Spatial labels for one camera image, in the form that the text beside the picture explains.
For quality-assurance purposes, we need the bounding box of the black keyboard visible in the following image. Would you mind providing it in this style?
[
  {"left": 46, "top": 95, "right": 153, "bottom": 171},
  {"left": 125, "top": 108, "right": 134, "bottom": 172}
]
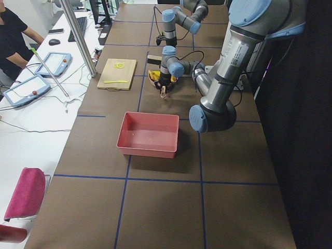
[{"left": 67, "top": 17, "right": 88, "bottom": 43}]

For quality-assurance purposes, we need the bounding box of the teach pendant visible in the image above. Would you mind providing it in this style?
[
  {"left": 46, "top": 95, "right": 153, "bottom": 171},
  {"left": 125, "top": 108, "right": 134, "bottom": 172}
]
[
  {"left": 4, "top": 75, "right": 51, "bottom": 107},
  {"left": 35, "top": 52, "right": 72, "bottom": 78}
]

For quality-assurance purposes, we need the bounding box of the beige plastic dustpan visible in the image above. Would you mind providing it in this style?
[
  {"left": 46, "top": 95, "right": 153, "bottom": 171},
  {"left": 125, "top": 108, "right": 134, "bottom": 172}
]
[{"left": 148, "top": 70, "right": 178, "bottom": 99}]

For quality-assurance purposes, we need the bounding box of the yellow plastic toy knife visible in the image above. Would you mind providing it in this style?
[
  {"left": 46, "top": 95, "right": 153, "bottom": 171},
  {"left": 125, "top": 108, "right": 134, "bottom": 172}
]
[{"left": 103, "top": 80, "right": 128, "bottom": 84}]

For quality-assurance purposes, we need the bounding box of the metal rod green tip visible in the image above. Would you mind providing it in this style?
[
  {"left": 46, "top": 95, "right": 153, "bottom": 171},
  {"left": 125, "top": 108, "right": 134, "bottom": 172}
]
[{"left": 31, "top": 48, "right": 70, "bottom": 98}]

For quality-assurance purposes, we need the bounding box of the far teach pendant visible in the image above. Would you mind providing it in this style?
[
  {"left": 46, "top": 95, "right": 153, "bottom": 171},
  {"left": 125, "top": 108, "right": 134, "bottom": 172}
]
[{"left": 35, "top": 52, "right": 72, "bottom": 78}]

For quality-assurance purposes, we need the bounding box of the yellow toy bell pepper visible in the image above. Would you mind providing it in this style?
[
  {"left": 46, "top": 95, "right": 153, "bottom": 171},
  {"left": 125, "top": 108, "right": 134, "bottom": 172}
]
[{"left": 148, "top": 70, "right": 159, "bottom": 78}]

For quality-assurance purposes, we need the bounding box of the black computer mouse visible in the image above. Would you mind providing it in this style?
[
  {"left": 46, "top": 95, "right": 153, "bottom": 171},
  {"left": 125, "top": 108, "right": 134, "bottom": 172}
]
[{"left": 49, "top": 39, "right": 61, "bottom": 46}]

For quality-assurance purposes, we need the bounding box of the pink plastic bin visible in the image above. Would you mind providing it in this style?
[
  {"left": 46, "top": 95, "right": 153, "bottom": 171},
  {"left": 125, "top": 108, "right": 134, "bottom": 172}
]
[{"left": 117, "top": 112, "right": 179, "bottom": 158}]

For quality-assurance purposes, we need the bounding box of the red object table corner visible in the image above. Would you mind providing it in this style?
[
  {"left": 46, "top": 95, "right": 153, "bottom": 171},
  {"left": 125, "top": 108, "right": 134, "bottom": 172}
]
[{"left": 0, "top": 225, "right": 27, "bottom": 243}]

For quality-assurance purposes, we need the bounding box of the person in black shirt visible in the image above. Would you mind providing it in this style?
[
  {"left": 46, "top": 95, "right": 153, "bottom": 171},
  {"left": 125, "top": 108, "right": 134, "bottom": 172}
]
[{"left": 1, "top": 1, "right": 44, "bottom": 80}]

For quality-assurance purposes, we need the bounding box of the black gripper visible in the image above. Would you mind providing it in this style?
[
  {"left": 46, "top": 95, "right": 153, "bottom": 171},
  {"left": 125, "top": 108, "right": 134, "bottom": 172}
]
[
  {"left": 153, "top": 78, "right": 176, "bottom": 91},
  {"left": 156, "top": 35, "right": 169, "bottom": 46}
]

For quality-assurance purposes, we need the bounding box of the aluminium frame post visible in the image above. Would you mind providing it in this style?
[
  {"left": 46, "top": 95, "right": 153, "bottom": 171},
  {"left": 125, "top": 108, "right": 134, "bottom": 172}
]
[{"left": 60, "top": 0, "right": 97, "bottom": 78}]

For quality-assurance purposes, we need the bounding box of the yellow toy corn cob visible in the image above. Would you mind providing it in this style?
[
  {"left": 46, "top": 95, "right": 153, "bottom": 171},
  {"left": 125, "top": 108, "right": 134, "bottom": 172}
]
[{"left": 149, "top": 71, "right": 160, "bottom": 81}]

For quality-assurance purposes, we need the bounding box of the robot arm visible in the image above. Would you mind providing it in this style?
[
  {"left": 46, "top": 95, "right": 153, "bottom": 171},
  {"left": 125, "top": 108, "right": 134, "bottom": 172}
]
[
  {"left": 156, "top": 1, "right": 209, "bottom": 47},
  {"left": 154, "top": 1, "right": 307, "bottom": 133}
]

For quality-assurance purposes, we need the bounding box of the near teach pendant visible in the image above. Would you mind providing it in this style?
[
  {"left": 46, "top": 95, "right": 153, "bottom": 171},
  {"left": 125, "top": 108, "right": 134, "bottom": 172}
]
[{"left": 4, "top": 75, "right": 51, "bottom": 107}]

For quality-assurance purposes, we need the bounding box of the bamboo cutting board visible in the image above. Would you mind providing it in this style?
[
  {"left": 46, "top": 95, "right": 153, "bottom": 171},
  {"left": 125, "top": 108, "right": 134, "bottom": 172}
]
[{"left": 97, "top": 59, "right": 137, "bottom": 90}]

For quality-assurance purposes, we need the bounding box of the magenta cloth on stand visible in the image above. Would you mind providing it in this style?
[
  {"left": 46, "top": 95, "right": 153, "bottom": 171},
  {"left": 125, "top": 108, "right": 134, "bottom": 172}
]
[{"left": 4, "top": 168, "right": 51, "bottom": 222}]

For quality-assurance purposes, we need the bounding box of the black smartphone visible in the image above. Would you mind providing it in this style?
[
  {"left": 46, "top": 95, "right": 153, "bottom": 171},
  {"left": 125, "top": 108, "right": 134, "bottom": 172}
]
[{"left": 48, "top": 29, "right": 64, "bottom": 34}]

